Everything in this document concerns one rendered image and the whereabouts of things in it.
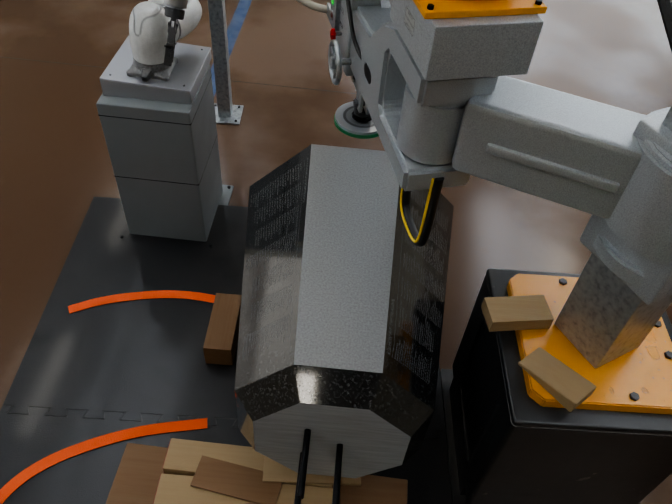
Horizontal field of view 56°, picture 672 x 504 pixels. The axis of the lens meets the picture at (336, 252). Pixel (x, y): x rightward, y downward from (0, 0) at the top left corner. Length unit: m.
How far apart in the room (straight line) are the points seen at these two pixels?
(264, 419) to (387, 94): 1.02
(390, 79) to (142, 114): 1.29
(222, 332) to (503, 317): 1.25
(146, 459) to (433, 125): 1.59
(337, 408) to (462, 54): 0.98
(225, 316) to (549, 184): 1.61
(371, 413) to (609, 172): 0.88
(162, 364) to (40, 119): 2.01
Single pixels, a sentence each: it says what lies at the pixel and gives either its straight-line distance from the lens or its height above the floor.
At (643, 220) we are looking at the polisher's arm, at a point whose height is 1.38.
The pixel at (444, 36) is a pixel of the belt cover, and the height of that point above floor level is 1.72.
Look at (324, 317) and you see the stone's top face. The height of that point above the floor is 0.87.
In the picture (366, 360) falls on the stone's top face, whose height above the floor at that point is 0.87.
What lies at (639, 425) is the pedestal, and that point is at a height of 0.74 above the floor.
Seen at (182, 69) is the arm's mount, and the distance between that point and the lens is 2.91.
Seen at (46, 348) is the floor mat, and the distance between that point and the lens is 3.02.
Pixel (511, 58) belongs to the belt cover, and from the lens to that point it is 1.51.
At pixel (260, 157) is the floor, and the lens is 3.76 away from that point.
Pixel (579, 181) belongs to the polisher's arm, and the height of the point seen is 1.40.
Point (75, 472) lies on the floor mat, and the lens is 2.69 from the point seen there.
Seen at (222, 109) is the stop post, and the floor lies 0.07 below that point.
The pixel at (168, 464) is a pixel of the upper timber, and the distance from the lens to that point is 2.38.
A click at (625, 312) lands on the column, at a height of 1.05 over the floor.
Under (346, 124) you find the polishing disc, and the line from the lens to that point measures 2.47.
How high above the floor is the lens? 2.37
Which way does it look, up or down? 47 degrees down
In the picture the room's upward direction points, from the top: 5 degrees clockwise
